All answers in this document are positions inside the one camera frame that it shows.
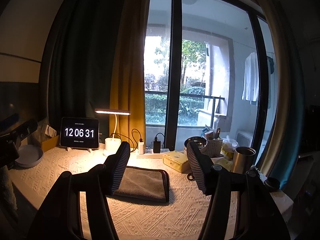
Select white desk lamp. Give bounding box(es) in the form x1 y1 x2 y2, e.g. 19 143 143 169
94 108 132 157

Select steel bowl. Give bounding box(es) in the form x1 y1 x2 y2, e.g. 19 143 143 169
184 136 207 149

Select white usb charger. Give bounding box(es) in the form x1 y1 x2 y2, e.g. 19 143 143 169
138 138 144 154

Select black power adapter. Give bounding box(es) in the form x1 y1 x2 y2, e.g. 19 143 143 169
153 137 161 153

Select soft tissue pack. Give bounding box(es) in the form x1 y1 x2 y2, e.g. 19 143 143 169
215 158 232 171

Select yellow tissue box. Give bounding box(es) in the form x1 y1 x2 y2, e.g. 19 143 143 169
162 151 190 173

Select black scissors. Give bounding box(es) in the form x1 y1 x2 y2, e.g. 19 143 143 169
187 172 195 181

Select white power strip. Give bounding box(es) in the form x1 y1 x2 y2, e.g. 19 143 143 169
136 148 170 159

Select dark green curtain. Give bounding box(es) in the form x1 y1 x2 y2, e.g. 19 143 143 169
47 0 123 131

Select steel tumbler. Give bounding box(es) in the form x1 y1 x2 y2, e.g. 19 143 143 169
231 146 256 174

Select white round plate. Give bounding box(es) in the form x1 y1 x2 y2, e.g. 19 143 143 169
16 145 43 168

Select yellow curtain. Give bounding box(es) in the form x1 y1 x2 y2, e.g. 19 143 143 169
110 0 150 140

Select purple and grey towel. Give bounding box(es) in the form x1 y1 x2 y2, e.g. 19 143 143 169
111 166 170 204

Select white hanging shirt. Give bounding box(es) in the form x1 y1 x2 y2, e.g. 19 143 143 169
242 52 259 105

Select white perforated basket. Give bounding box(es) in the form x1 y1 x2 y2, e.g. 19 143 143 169
205 138 223 158

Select cardboard box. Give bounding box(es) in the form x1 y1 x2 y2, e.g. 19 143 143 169
40 135 60 152

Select tablet showing clock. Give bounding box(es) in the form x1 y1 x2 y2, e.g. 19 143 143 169
60 117 99 150

